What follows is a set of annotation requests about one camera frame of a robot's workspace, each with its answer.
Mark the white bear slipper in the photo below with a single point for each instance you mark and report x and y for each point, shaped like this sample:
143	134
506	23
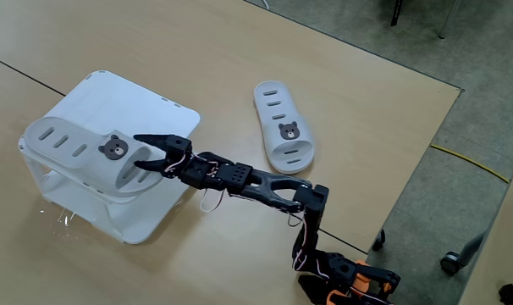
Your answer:
91	171
282	146

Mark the white plastic shelf box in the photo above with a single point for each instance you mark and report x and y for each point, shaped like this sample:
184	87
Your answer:
112	101

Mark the black caster wheel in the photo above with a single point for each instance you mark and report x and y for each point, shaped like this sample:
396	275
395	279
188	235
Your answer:
379	240

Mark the black chair leg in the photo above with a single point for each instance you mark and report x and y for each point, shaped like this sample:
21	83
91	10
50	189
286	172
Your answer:
396	12

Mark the grey caster wheel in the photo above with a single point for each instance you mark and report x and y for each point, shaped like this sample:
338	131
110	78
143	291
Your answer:
450	262

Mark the grey chair leg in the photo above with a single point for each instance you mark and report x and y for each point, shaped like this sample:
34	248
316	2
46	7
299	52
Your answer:
448	19

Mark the black floor object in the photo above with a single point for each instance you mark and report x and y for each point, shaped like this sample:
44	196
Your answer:
510	295

